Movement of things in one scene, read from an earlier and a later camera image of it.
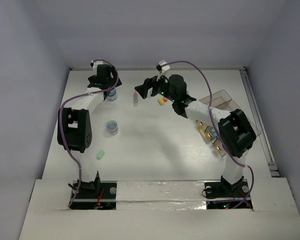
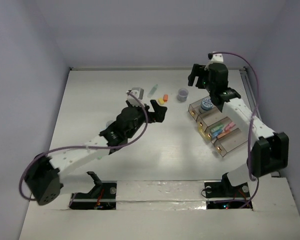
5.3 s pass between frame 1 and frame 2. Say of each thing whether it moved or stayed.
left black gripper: moved
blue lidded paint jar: moved
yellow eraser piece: stayed
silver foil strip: stayed
